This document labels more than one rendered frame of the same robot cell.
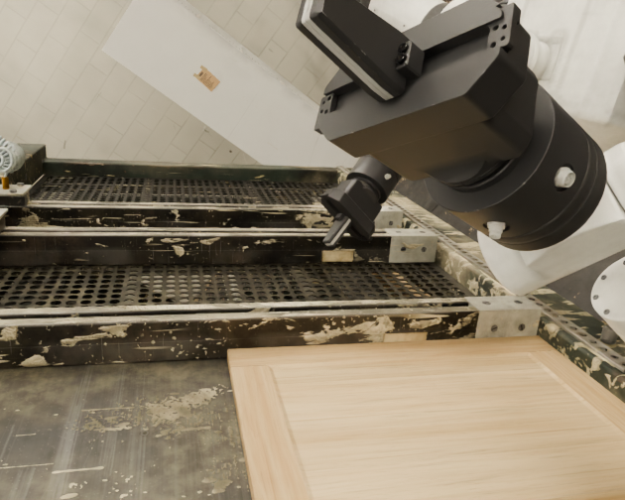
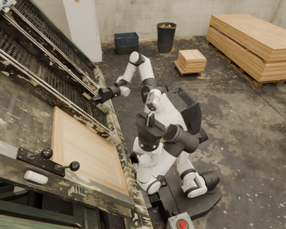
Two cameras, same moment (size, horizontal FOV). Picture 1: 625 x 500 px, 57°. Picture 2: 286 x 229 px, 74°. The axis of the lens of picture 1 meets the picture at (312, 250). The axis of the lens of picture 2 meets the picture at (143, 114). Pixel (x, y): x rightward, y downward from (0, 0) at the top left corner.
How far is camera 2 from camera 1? 0.41 m
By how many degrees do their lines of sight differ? 29
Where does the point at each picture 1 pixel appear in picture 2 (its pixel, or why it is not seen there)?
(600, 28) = (170, 116)
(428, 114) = (150, 133)
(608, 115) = not seen: hidden behind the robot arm
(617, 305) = (142, 160)
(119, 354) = (29, 88)
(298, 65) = (102, 18)
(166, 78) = not seen: outside the picture
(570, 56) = (164, 115)
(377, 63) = (150, 124)
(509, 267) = (136, 147)
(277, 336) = (68, 111)
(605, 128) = not seen: hidden behind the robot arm
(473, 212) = (141, 142)
